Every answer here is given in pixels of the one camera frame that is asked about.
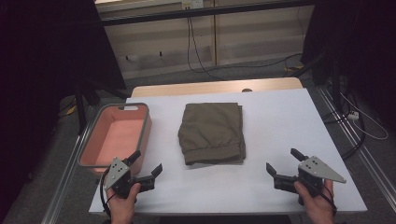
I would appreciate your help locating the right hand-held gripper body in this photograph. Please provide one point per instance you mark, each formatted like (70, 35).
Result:
(317, 169)

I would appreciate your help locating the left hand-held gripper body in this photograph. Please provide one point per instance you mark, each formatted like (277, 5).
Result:
(116, 172)

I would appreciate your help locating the pink basket with grey rim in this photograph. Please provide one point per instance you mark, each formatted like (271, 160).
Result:
(120, 137)

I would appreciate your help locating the olive green pants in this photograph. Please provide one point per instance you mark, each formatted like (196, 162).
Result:
(211, 133)

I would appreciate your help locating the person's left hand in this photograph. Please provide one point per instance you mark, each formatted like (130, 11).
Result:
(122, 208)

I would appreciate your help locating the person's right hand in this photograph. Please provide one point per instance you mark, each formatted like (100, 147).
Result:
(320, 210)

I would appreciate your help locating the white table mat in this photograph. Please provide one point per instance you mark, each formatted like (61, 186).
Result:
(274, 124)

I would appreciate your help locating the white power adapter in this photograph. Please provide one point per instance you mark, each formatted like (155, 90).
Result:
(353, 115)

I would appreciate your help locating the black metal stand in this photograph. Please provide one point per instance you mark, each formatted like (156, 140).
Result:
(335, 81)
(81, 115)

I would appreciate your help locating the yellow floor tape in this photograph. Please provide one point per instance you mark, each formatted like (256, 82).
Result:
(295, 67)
(71, 110)

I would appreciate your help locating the dark round table grommet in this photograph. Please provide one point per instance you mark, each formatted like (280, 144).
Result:
(247, 90)

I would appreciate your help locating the light wooden table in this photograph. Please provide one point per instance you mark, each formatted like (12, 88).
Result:
(193, 88)

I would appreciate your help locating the black curtain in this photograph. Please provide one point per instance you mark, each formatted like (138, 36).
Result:
(361, 40)
(40, 77)

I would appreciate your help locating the black horizontal bar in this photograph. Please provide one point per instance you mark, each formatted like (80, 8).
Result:
(199, 13)

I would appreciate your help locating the aluminium floor rail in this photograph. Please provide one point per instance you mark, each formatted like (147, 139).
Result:
(63, 183)
(370, 161)

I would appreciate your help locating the white wall socket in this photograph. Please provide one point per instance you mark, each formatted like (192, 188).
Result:
(193, 4)

